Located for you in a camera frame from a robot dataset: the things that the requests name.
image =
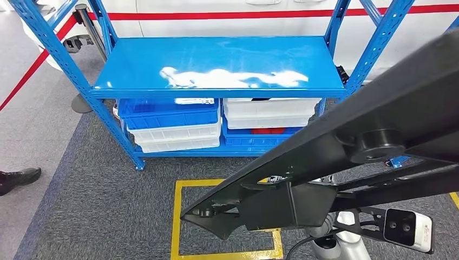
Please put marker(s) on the black plastic car part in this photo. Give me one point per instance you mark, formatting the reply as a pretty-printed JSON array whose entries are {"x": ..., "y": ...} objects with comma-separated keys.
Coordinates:
[{"x": 358, "y": 107}]

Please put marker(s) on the white car with red stripe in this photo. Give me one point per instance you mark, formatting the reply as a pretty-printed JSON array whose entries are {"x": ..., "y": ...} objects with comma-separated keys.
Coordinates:
[{"x": 233, "y": 27}]

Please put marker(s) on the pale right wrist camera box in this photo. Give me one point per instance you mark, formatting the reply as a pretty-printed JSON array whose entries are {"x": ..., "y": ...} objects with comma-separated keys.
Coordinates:
[{"x": 408, "y": 229}]

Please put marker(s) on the red barrier belt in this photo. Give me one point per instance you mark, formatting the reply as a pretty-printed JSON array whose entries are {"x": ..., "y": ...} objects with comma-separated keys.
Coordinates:
[{"x": 32, "y": 71}]

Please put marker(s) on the red item in bin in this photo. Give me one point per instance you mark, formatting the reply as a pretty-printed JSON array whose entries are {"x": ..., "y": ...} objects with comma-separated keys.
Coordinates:
[{"x": 267, "y": 131}]

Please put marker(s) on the white plastic bin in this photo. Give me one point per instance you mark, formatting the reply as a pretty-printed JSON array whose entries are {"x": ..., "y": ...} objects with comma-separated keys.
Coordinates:
[
  {"x": 269, "y": 107},
  {"x": 265, "y": 122},
  {"x": 179, "y": 145},
  {"x": 179, "y": 133}
]

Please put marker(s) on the white labelled item in bin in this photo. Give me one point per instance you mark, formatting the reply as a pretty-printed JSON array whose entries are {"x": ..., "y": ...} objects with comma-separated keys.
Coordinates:
[{"x": 193, "y": 101}]

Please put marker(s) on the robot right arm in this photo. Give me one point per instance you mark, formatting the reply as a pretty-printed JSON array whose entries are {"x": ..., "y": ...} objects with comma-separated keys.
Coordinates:
[{"x": 344, "y": 247}]

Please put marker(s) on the person's foot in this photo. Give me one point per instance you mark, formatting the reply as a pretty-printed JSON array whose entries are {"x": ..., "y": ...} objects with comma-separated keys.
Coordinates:
[{"x": 18, "y": 179}]

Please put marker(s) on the grey stanchion post black cap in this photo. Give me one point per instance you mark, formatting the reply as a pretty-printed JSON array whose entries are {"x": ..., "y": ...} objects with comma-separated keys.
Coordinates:
[{"x": 89, "y": 28}]

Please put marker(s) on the blue plastic bin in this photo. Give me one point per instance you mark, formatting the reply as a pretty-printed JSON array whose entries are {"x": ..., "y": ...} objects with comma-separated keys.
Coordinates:
[
  {"x": 247, "y": 140},
  {"x": 161, "y": 116}
]

